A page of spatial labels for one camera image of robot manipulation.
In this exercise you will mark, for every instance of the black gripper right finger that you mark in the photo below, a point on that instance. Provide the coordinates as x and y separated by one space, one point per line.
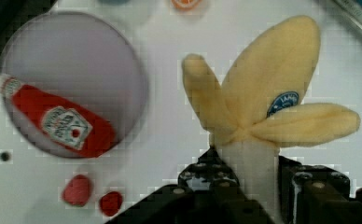
316 194

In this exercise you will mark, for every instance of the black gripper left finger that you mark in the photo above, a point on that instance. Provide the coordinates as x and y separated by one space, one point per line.
206 192

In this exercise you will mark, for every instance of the peeled plush banana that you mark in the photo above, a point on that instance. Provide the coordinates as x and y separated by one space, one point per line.
258 109

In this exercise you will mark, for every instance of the small red tomato toy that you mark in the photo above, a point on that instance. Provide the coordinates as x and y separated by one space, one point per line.
111 203

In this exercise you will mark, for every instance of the red ketchup bottle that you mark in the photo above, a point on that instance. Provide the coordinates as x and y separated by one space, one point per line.
60 120

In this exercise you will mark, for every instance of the red strawberry toy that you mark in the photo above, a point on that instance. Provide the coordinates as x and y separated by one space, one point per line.
78 190

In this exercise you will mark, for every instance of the grey round plate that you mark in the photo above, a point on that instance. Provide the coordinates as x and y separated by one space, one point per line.
85 60

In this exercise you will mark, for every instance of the orange slice toy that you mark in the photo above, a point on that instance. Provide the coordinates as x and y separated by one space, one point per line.
185 4

